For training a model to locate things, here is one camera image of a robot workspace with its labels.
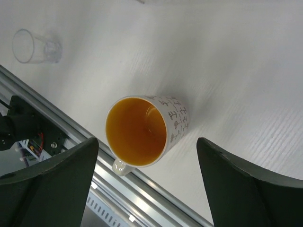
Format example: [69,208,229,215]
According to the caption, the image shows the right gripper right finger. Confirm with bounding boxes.
[196,138,303,227]

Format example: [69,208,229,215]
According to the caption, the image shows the clear glass tumbler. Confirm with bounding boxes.
[12,29,62,64]

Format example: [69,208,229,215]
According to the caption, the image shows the aluminium mounting rail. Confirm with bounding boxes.
[0,67,210,227]

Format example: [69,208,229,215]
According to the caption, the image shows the white mug orange interior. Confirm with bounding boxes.
[105,95,190,176]

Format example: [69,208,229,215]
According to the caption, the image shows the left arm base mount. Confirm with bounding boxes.
[0,95,67,162]

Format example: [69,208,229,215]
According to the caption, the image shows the slotted cable duct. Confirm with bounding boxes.
[85,189,152,227]

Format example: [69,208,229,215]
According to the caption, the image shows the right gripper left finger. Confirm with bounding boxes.
[0,138,98,227]

